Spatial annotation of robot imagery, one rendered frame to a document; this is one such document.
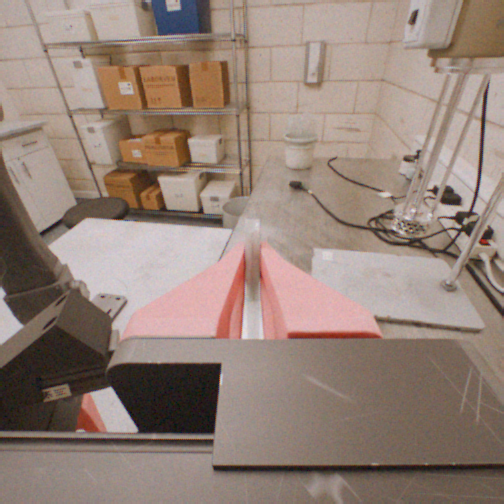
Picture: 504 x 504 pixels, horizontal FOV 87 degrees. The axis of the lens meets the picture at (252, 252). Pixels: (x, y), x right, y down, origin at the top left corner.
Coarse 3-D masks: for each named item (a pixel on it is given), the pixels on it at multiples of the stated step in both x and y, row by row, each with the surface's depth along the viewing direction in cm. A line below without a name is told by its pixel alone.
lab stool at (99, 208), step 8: (96, 200) 155; (104, 200) 155; (112, 200) 155; (120, 200) 154; (72, 208) 148; (80, 208) 148; (88, 208) 148; (96, 208) 147; (104, 208) 147; (112, 208) 146; (120, 208) 146; (128, 208) 150; (72, 216) 140; (80, 216) 140; (88, 216) 140; (96, 216) 139; (104, 216) 139; (120, 216) 142; (64, 224) 138
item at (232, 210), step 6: (234, 198) 204; (240, 198) 205; (246, 198) 205; (228, 204) 201; (234, 204) 205; (240, 204) 207; (222, 210) 188; (228, 210) 202; (234, 210) 206; (240, 210) 209; (222, 216) 191; (228, 216) 183; (234, 216) 181; (228, 222) 186; (234, 222) 184; (234, 228) 187
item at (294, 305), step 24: (264, 264) 9; (288, 264) 9; (264, 288) 12; (288, 288) 7; (312, 288) 7; (264, 312) 11; (288, 312) 6; (312, 312) 6; (336, 312) 6; (360, 312) 6; (264, 336) 11; (288, 336) 5; (312, 336) 5; (336, 336) 5; (360, 336) 5
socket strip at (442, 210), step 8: (432, 184) 87; (440, 184) 87; (432, 200) 81; (440, 208) 76; (448, 208) 74; (456, 208) 74; (448, 224) 71; (456, 224) 68; (448, 232) 71; (456, 232) 67; (464, 232) 64; (456, 240) 67; (464, 240) 64; (480, 240) 61; (488, 240) 61; (480, 248) 60; (488, 248) 60; (496, 248) 59; (472, 256) 62; (488, 256) 61
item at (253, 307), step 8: (248, 304) 14; (256, 304) 14; (248, 312) 14; (256, 312) 14; (248, 320) 15; (256, 320) 14; (248, 328) 15; (256, 328) 15; (248, 336) 15; (256, 336) 15
